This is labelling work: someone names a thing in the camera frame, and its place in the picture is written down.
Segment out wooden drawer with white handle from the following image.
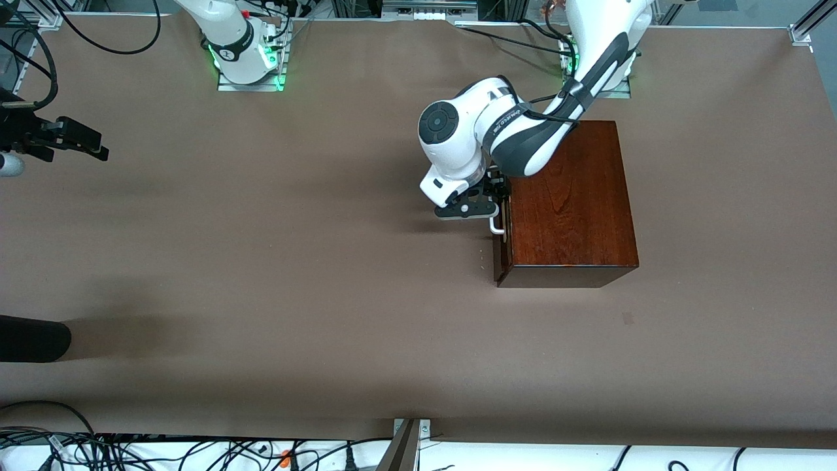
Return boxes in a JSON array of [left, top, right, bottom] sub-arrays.
[[489, 194, 513, 270]]

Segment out dark brown wooden cabinet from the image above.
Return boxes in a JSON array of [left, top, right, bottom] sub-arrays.
[[495, 120, 640, 289]]

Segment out grey power strip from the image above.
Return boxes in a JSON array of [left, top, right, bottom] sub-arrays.
[[383, 0, 478, 22]]

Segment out black rounded cylinder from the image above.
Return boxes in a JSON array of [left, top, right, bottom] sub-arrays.
[[0, 315, 72, 364]]

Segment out black left camera cable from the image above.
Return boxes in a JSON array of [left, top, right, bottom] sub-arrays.
[[520, 0, 584, 125]]

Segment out black camera cable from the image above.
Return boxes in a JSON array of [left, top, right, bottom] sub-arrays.
[[0, 0, 162, 111], [520, 0, 584, 125]]

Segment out aluminium frame rail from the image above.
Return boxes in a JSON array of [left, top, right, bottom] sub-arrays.
[[788, 0, 837, 45], [0, 0, 64, 30]]

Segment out black right camera cable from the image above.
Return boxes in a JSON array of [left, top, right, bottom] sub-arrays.
[[0, 0, 162, 111]]

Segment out long black base cable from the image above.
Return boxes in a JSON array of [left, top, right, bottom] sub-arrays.
[[453, 23, 567, 57]]

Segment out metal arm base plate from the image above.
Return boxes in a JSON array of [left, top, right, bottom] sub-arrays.
[[217, 20, 288, 92], [561, 36, 632, 99]]

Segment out short black base cable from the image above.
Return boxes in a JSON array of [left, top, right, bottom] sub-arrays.
[[519, 18, 563, 41]]

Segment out black looping cable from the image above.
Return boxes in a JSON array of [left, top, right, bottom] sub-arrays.
[[0, 400, 99, 438]]

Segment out aluminium camera mount post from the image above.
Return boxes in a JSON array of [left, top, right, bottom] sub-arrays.
[[376, 419, 432, 471]]

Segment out black cable with plug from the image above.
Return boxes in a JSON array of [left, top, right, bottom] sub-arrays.
[[298, 437, 394, 471]]

